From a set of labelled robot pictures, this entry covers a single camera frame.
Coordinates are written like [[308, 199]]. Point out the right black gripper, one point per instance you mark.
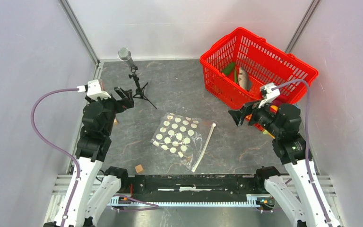
[[253, 107]]

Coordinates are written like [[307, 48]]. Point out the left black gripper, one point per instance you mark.
[[122, 104]]

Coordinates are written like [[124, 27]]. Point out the grey toy fish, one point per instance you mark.
[[244, 79]]

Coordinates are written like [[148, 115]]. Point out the red plastic basket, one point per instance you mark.
[[263, 62]]

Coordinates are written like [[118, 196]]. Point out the polka dot zip bag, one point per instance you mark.
[[184, 138]]

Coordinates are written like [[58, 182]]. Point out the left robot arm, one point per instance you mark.
[[80, 207]]

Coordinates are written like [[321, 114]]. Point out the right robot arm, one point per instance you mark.
[[309, 206]]

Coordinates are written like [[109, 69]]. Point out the black tripod stand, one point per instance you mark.
[[139, 89]]

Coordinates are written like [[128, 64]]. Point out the yellow green toy blocks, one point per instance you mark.
[[265, 132]]

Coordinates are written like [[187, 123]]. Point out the silver microphone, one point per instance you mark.
[[124, 55]]

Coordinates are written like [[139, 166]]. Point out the green toy cucumber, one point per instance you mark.
[[228, 69]]

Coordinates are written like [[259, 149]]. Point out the small wooden cube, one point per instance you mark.
[[139, 169]]

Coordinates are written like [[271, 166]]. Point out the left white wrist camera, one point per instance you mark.
[[94, 89]]

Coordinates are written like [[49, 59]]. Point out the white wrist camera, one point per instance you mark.
[[269, 93], [94, 89]]

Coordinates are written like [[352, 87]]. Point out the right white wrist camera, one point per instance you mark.
[[269, 93]]

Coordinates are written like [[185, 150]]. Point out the white cable tray rail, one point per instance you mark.
[[249, 202]]

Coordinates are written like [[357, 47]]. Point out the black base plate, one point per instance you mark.
[[196, 188]]

